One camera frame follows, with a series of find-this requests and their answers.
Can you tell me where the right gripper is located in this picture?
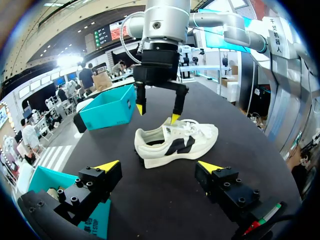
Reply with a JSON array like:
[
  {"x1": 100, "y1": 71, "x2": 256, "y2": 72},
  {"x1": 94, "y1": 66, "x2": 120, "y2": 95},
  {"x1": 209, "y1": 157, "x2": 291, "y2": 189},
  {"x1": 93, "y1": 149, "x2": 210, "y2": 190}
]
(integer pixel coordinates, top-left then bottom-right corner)
[{"x1": 133, "y1": 49, "x2": 190, "y2": 125}]

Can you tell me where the person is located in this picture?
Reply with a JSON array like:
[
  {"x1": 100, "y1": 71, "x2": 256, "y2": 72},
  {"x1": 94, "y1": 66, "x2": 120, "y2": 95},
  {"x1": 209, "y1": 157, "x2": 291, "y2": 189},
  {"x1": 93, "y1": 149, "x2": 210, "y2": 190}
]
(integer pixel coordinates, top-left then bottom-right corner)
[
  {"x1": 111, "y1": 59, "x2": 127, "y2": 76},
  {"x1": 20, "y1": 118, "x2": 41, "y2": 151},
  {"x1": 78, "y1": 62, "x2": 95, "y2": 93},
  {"x1": 56, "y1": 84, "x2": 69, "y2": 102}
]

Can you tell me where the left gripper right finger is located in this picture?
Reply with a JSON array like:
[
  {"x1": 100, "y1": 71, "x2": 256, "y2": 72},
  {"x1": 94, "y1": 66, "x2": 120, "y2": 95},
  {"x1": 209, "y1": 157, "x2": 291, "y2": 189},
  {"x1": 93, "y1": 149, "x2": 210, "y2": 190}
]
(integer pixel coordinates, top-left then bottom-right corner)
[{"x1": 194, "y1": 160, "x2": 263, "y2": 223}]

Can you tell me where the white cable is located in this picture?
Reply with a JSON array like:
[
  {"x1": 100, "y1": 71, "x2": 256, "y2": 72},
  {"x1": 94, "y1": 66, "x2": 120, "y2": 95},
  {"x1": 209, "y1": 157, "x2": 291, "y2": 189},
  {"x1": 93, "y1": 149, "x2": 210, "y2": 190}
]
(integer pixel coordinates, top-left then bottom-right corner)
[{"x1": 119, "y1": 11, "x2": 146, "y2": 66}]

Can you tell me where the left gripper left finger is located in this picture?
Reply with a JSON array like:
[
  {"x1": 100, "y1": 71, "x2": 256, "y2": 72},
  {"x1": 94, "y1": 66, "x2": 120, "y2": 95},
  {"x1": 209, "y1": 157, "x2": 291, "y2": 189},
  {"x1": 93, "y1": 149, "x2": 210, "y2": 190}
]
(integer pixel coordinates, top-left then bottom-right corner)
[{"x1": 53, "y1": 159, "x2": 123, "y2": 227}]

